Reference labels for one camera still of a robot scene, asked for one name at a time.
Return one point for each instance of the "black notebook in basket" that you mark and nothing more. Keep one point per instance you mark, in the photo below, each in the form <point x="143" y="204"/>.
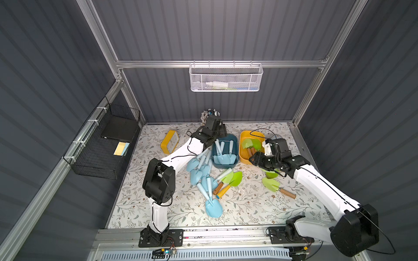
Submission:
<point x="120" y="129"/>

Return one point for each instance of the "yellow storage box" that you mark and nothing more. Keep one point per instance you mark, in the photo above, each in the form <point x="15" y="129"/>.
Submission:
<point x="244" y="135"/>

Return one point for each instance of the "bundle of colored pencils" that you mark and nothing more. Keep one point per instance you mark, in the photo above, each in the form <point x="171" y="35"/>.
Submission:
<point x="206" y="113"/>

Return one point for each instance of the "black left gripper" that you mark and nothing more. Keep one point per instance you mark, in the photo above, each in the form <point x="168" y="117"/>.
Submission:
<point x="216" y="129"/>

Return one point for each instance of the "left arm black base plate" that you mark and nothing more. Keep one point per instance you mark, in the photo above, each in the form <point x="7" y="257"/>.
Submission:
<point x="151" y="239"/>

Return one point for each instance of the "green shovel wooden handle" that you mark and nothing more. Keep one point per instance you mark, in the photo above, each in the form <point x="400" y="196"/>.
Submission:
<point x="274" y="186"/>
<point x="256" y="145"/>

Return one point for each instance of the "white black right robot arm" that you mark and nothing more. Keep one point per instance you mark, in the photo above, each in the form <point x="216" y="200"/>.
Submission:
<point x="354" y="227"/>

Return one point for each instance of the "black wire wall basket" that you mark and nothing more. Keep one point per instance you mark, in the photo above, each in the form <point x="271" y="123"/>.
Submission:
<point x="93" y="155"/>

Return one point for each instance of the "green shovel brown handle front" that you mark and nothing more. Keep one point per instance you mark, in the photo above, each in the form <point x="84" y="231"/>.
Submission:
<point x="247" y="145"/>

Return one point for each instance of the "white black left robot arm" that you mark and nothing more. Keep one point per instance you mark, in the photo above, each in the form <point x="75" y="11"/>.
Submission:
<point x="159" y="182"/>

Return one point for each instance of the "yellow sticky note pad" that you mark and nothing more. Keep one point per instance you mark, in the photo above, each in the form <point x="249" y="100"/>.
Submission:
<point x="121" y="149"/>

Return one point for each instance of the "small green circuit board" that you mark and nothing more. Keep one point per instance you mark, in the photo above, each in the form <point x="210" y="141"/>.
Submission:
<point x="163" y="253"/>

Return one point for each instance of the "light blue shovel front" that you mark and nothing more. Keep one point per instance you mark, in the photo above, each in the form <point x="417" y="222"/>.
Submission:
<point x="213" y="207"/>

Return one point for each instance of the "white bottle in mesh basket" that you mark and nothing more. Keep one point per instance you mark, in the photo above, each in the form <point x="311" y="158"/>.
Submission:
<point x="217" y="85"/>

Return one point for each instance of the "white mesh wall basket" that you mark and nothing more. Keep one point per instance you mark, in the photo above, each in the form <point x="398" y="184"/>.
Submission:
<point x="241" y="77"/>

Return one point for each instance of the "light blue shovel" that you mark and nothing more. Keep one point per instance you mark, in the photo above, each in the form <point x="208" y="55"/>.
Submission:
<point x="231" y="156"/>
<point x="213" y="207"/>
<point x="219" y="159"/>

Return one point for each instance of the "teal storage box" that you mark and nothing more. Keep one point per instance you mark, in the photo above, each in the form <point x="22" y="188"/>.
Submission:
<point x="224" y="142"/>

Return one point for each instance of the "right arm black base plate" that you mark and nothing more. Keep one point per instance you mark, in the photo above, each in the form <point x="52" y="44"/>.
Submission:
<point x="286" y="235"/>

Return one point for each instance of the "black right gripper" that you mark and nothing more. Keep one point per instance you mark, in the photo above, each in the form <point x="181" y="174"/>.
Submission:
<point x="261" y="160"/>

